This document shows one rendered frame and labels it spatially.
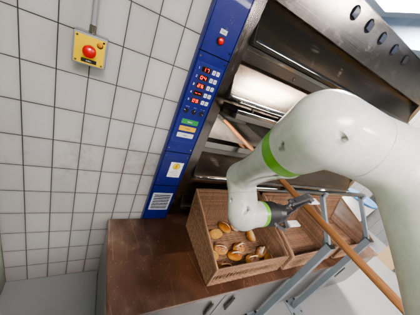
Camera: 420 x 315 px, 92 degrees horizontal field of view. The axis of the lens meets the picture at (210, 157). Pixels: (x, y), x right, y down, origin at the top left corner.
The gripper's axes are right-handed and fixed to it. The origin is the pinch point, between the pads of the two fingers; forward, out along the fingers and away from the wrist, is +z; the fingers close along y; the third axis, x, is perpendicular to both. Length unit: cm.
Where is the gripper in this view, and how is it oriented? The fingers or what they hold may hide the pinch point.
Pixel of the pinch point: (305, 212)
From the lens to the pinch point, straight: 99.5
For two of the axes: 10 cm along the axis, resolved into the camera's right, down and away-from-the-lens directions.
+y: -3.8, 8.1, 4.4
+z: 8.5, 1.2, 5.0
